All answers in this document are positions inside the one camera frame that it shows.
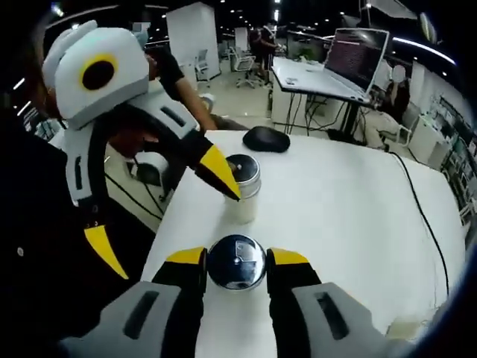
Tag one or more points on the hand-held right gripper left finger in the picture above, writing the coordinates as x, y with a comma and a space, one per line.
141, 328

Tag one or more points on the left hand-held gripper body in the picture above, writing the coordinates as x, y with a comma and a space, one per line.
123, 48

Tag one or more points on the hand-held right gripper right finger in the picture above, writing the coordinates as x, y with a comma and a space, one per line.
335, 332

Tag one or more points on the beige powder seasoning bottle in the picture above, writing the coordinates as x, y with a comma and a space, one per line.
249, 179

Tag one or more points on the white powder seasoning bottle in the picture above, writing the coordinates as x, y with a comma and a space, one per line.
231, 276

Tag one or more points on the person's left hand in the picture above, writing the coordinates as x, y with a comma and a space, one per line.
126, 143

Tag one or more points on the white cup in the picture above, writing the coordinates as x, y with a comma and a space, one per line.
207, 100

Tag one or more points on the white rounded object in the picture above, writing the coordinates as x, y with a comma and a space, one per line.
156, 164

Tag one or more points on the white office chair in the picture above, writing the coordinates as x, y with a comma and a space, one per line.
404, 136
246, 65
203, 65

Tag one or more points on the black computer mouse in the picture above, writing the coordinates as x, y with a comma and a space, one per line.
266, 139

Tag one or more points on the silver open laptop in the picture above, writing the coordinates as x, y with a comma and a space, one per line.
354, 56

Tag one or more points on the white cabinet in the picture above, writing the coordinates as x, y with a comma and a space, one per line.
425, 141

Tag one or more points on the storage shelf with white bins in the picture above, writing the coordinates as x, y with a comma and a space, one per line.
460, 160

